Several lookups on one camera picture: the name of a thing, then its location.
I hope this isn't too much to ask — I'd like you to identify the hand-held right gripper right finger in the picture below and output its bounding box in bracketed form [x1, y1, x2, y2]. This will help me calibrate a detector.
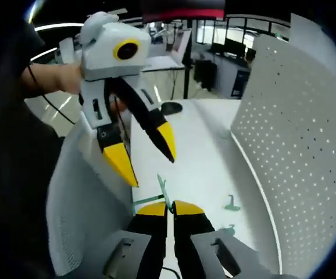
[172, 199, 276, 279]

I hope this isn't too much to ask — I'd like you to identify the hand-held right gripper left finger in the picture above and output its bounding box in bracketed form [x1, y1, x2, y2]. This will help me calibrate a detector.
[102, 201, 169, 279]

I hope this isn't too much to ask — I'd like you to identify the green hook assembly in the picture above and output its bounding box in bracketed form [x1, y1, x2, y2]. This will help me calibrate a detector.
[219, 223, 236, 235]
[224, 194, 241, 212]
[156, 173, 176, 214]

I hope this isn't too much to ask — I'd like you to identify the white perforated mounting plate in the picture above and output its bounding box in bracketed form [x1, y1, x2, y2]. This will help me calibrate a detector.
[230, 33, 336, 277]

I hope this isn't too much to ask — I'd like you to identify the person's left hand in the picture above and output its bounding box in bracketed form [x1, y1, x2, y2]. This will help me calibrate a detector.
[108, 92, 127, 113]

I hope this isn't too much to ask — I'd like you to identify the black computer mouse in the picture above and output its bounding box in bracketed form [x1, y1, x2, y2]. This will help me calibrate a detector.
[160, 101, 183, 116]

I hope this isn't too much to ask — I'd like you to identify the white side table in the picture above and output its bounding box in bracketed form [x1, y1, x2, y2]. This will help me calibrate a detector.
[141, 55, 186, 72]

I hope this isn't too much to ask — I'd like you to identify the black case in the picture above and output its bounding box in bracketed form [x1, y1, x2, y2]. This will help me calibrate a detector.
[193, 59, 217, 91]

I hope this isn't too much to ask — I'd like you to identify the person's dark shirt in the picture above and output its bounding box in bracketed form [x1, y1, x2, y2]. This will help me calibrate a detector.
[0, 17, 67, 279]

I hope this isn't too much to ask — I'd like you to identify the display board on stand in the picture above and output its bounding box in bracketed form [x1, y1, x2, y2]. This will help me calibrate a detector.
[172, 28, 194, 99]

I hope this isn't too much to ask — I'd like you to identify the white perforated board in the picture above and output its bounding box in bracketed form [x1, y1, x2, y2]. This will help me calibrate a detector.
[46, 112, 134, 277]

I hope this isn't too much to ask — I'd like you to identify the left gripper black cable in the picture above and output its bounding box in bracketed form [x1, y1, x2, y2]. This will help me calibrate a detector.
[27, 64, 77, 126]

